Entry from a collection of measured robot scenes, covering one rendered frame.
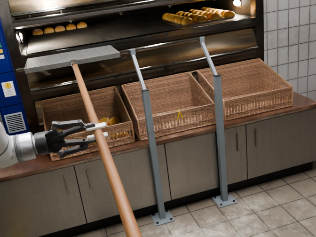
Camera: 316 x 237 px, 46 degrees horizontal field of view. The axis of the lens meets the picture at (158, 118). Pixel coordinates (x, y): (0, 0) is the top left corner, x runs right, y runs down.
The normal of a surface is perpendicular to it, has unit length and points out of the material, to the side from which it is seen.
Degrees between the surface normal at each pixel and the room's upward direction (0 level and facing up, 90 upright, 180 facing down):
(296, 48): 90
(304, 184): 0
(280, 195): 0
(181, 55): 70
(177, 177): 90
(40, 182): 90
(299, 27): 90
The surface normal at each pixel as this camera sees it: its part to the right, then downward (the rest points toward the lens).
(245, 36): 0.23, -0.01
